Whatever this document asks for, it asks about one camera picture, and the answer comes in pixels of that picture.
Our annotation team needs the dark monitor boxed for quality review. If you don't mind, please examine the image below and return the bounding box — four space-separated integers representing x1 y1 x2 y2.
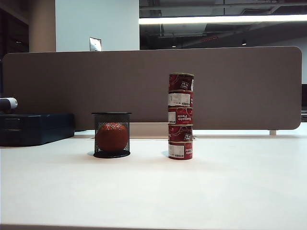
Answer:
301 83 307 107

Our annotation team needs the brown desk partition panel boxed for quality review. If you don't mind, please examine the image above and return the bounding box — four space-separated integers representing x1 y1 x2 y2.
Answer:
1 46 303 131

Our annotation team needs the long ceiling light strip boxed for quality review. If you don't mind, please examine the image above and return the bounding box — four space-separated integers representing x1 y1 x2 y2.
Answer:
139 13 307 25

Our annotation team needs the black mesh pen holder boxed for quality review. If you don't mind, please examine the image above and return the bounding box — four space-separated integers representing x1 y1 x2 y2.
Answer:
91 111 132 159

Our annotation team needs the white and dark cylinder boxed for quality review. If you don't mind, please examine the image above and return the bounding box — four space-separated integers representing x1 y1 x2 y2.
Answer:
0 96 19 112

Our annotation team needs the red tomato paste can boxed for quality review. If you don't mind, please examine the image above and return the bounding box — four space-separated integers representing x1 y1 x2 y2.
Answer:
168 124 194 143
168 73 195 94
168 141 194 161
167 106 194 126
167 90 194 108

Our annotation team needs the dark blue plastic case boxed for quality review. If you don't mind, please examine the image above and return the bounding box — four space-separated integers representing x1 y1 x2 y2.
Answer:
0 112 76 148

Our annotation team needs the small silver framed sign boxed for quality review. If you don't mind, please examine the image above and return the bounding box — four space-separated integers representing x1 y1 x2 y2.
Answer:
89 36 103 52

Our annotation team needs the orange fruit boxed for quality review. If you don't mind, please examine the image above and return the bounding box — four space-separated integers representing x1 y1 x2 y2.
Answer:
95 122 128 152

